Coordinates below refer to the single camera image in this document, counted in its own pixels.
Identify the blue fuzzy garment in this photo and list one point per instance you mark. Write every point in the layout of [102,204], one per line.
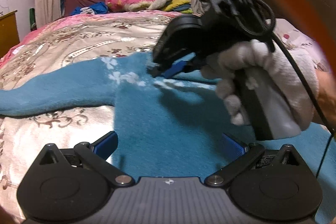
[168,119]

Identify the person's right forearm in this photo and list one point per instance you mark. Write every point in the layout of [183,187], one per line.
[326,98]

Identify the blue crumpled cloth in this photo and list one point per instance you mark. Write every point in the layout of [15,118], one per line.
[98,7]

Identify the floral satin bedspread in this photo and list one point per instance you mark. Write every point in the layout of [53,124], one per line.
[84,37]

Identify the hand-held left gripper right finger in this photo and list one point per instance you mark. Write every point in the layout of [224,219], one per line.
[233,145]

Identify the person's right hand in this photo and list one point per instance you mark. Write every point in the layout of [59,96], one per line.
[275,61]

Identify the wooden cabinet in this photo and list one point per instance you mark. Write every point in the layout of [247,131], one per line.
[9,32]

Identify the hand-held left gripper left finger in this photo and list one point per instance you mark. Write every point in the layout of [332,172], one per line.
[106,145]

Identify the yellow green folded blanket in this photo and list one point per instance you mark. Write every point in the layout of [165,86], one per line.
[177,5]

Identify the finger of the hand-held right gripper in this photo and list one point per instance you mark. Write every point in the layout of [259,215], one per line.
[155,71]
[174,69]

